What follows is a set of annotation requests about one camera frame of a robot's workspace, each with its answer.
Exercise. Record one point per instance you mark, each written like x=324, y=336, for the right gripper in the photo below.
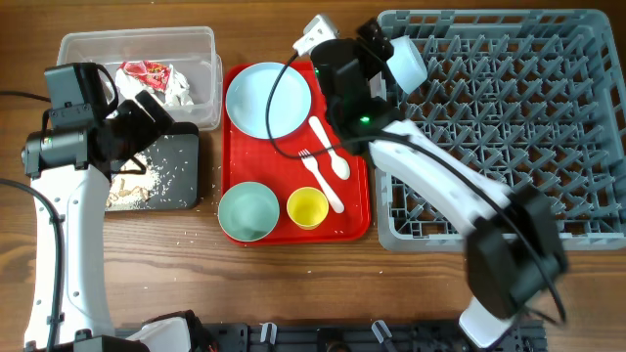
x=374, y=62

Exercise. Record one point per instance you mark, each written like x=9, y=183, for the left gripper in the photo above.
x=147, y=130

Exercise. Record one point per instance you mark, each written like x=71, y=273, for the small light blue bowl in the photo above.
x=406, y=64

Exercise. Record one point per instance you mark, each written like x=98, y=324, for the white napkin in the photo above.
x=176, y=99

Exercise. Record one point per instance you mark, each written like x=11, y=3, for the food scraps and rice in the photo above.
x=134, y=186

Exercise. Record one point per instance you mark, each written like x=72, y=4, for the mint green bowl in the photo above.
x=248, y=212

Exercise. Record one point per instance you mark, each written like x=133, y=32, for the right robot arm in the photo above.
x=511, y=238

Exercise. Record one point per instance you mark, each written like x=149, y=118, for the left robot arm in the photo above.
x=70, y=163

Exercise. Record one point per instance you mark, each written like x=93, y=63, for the clear plastic waste bin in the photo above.
x=189, y=49

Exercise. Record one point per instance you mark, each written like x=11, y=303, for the grey dishwasher rack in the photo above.
x=527, y=97

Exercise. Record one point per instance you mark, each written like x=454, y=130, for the black rectangular tray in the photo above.
x=176, y=166

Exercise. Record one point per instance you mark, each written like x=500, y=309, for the light blue plate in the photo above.
x=247, y=96

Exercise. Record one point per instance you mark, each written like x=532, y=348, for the white plastic spoon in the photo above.
x=339, y=165

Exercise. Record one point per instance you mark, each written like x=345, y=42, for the white plastic fork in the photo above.
x=311, y=164

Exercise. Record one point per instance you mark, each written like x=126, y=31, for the red serving tray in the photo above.
x=245, y=158

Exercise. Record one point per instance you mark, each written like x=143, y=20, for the yellow cup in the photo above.
x=307, y=207

